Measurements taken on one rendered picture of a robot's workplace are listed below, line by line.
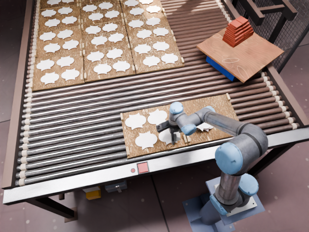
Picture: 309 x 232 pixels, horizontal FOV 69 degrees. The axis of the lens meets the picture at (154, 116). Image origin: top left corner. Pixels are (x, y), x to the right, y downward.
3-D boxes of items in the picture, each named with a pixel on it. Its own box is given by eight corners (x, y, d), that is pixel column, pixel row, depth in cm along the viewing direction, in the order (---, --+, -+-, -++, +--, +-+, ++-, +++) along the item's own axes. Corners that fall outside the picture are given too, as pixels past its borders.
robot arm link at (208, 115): (281, 125, 88) (205, 100, 131) (260, 138, 85) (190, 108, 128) (283, 149, 92) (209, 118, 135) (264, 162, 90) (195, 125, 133)
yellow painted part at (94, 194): (101, 197, 164) (93, 189, 144) (88, 200, 163) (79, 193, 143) (100, 186, 168) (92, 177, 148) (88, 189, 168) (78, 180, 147)
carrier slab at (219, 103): (244, 134, 157) (245, 133, 155) (187, 146, 153) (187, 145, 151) (226, 95, 175) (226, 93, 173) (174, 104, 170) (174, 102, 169)
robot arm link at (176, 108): (175, 115, 121) (167, 104, 125) (174, 125, 131) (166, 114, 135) (187, 109, 123) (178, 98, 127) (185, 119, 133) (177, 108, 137)
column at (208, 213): (235, 229, 208) (278, 217, 134) (197, 244, 202) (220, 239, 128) (217, 189, 227) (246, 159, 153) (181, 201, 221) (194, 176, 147)
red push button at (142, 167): (148, 171, 144) (148, 171, 143) (139, 173, 143) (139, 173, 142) (146, 163, 147) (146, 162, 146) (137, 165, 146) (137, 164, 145)
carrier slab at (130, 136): (187, 146, 152) (187, 145, 151) (127, 159, 148) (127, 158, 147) (174, 104, 170) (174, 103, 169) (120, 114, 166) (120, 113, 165)
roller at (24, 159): (287, 113, 171) (290, 109, 167) (20, 165, 151) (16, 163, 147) (283, 107, 173) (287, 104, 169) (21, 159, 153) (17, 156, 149)
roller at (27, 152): (283, 107, 173) (287, 103, 169) (21, 159, 153) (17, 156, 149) (280, 102, 176) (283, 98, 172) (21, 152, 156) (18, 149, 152)
